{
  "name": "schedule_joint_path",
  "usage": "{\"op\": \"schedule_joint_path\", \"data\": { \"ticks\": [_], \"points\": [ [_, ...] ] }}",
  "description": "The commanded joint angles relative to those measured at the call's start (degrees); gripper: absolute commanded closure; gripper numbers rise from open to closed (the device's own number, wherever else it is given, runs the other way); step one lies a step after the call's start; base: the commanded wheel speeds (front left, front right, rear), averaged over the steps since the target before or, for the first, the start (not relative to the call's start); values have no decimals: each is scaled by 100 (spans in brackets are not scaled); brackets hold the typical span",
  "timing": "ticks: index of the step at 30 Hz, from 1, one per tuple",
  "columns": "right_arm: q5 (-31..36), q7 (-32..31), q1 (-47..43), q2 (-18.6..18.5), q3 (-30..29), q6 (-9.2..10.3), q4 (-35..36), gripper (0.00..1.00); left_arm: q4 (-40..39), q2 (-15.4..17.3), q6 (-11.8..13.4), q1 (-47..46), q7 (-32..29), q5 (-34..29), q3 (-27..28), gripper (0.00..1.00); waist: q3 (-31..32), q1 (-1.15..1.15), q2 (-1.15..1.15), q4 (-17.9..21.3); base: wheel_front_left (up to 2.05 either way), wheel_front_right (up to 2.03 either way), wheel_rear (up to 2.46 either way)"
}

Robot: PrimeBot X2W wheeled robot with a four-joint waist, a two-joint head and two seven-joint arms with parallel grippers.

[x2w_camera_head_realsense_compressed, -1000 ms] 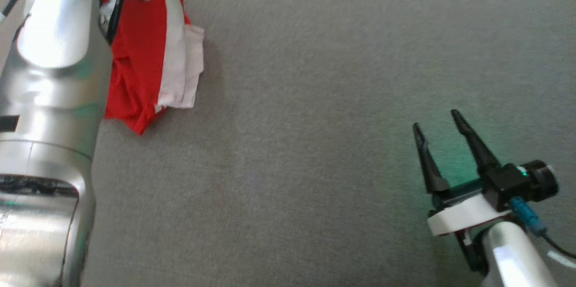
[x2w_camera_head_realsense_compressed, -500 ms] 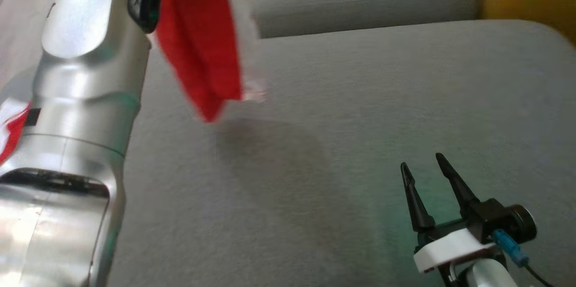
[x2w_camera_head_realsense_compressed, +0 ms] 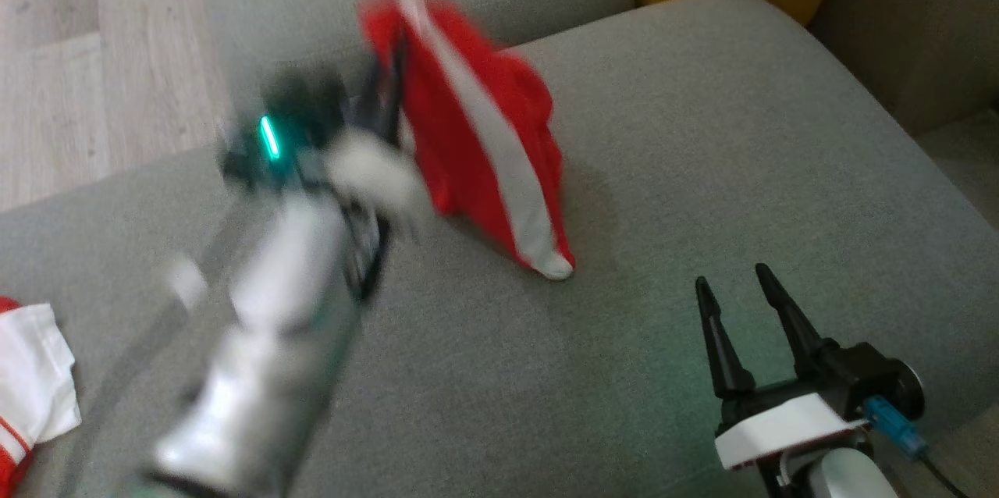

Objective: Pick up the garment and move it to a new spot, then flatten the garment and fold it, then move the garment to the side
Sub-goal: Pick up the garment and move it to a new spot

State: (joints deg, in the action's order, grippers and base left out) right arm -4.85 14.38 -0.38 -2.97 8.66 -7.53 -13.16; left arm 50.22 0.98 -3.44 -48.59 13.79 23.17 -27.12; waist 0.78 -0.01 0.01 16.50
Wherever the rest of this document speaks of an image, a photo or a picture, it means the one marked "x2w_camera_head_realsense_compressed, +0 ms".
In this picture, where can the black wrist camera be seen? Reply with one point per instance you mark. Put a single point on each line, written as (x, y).
(289, 123)
(866, 373)

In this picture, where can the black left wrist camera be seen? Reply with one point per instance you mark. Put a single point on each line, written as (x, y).
(289, 123)

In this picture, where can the red white striped shorts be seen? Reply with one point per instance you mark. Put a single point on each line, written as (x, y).
(31, 381)

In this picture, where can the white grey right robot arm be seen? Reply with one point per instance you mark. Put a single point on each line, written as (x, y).
(847, 478)

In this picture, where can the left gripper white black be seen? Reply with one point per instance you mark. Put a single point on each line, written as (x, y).
(375, 170)

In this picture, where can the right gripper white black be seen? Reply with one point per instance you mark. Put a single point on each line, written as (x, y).
(780, 424)

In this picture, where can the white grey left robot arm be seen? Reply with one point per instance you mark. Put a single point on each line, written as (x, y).
(265, 326)

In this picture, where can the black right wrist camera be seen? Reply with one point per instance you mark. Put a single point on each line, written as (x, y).
(866, 373)

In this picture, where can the grey sofa backrest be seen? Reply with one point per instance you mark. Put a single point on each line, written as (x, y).
(913, 22)

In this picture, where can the large grey sofa cushion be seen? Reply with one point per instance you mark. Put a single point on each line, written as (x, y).
(663, 193)

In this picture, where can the red garment white band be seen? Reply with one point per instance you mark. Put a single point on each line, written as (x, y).
(468, 131)

